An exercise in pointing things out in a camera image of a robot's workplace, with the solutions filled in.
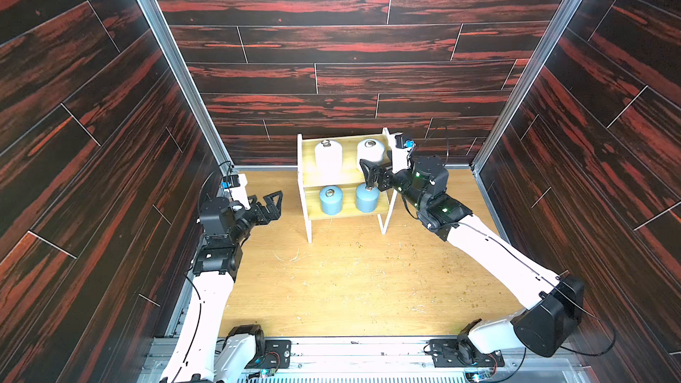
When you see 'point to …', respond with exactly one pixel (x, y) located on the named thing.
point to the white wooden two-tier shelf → (332, 183)
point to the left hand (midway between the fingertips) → (270, 194)
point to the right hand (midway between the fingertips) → (382, 154)
